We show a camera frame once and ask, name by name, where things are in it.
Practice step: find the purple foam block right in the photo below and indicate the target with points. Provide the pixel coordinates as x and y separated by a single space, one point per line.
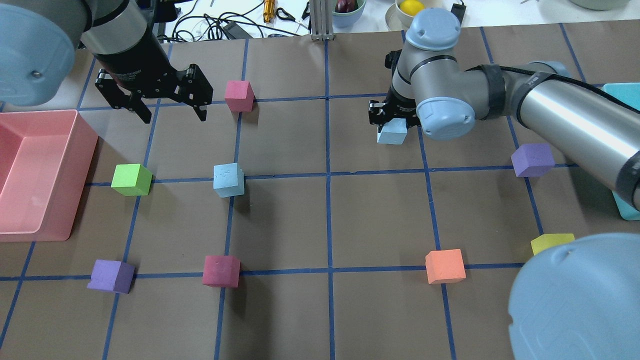
532 160

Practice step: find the brass yellow tool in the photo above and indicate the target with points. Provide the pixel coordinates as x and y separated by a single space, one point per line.
268 11

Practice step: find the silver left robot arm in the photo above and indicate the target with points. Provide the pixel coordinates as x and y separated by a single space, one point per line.
39 38

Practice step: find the purple foam block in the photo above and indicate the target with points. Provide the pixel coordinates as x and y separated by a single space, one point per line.
111 276
532 160

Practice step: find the crimson foam block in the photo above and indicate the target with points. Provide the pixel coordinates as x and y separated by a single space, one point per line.
221 271
239 96

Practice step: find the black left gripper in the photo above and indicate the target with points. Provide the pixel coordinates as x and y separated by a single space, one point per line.
136 64

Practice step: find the black power adapter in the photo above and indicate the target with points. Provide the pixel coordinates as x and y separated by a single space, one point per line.
233 31

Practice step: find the crimson foam block back left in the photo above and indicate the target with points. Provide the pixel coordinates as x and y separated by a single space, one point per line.
239 96

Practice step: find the crimson foam block front left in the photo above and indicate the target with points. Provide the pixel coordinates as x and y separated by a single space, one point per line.
221 271

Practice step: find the orange foam block front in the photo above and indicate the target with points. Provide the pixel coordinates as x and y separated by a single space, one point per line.
445 266

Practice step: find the bowl with yellow lemon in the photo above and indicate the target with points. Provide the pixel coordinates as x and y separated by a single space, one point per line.
400 15

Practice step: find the purple foam block left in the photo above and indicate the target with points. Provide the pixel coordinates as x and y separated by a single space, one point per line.
111 276

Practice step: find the yellow foam block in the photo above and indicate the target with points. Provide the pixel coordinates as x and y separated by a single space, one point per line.
547 241

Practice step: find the pink plastic bin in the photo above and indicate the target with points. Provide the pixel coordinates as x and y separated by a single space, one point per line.
45 159

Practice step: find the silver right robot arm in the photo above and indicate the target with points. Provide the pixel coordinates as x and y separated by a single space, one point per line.
574 301

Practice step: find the light blue foam block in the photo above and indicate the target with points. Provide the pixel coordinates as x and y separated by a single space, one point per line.
393 132
228 180

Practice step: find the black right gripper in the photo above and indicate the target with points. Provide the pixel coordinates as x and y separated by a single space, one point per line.
399 106

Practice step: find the aluminium frame post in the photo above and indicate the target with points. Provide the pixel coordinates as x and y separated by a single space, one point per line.
321 21

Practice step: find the blue bowl with fruit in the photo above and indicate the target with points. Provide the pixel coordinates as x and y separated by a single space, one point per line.
346 13

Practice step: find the green foam block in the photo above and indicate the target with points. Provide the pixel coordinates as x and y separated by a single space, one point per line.
131 180

